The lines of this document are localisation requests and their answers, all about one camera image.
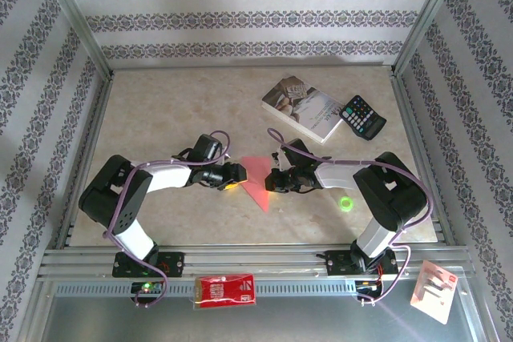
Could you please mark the green tape roll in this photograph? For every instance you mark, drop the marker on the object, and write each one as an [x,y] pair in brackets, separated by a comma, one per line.
[340,203]

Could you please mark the red translucent plastic sheet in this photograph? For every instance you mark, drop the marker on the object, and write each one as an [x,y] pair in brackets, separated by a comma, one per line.
[257,170]

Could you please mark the thin aluminium wall rail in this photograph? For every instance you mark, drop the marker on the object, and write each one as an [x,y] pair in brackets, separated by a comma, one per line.
[240,66]

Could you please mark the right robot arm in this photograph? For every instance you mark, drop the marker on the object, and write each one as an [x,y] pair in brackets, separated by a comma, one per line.
[384,194]

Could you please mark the pink blister pack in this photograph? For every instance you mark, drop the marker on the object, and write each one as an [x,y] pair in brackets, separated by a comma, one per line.
[433,294]

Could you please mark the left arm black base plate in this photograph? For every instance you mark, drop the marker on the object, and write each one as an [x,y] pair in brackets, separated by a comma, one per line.
[172,264]

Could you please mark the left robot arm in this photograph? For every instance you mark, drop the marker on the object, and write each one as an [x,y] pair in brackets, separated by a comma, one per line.
[104,198]

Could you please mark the red packet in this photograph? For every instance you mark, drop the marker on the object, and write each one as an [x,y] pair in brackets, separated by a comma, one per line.
[224,290]

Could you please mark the black calculator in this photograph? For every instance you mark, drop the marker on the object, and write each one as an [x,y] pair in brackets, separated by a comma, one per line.
[362,117]

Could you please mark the grey metal tray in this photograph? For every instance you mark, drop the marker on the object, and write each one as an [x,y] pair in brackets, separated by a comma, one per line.
[280,322]

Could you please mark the small circuit board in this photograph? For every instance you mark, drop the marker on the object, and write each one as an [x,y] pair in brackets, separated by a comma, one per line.
[366,286]
[146,288]

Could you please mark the aluminium frame post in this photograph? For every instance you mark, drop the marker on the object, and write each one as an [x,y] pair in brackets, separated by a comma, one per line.
[76,17]
[426,17]

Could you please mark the long aluminium mounting rail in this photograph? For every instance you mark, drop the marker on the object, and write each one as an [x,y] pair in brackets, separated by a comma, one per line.
[256,258]

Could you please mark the aluminium frame side rail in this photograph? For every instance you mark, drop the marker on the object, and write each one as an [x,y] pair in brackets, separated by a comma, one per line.
[421,158]
[93,138]

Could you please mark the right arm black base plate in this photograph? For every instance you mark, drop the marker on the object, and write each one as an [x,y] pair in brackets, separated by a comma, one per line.
[336,264]

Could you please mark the white paperback book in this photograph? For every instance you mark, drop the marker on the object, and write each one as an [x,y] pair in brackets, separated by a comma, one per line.
[296,101]

